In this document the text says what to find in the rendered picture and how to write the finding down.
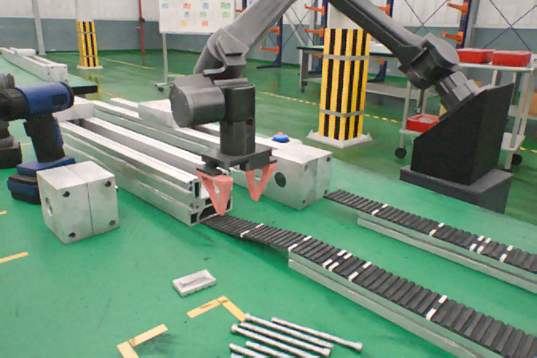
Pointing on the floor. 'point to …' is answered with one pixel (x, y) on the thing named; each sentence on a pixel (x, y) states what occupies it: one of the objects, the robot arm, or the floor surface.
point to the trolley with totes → (468, 60)
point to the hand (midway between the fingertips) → (238, 202)
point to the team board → (194, 1)
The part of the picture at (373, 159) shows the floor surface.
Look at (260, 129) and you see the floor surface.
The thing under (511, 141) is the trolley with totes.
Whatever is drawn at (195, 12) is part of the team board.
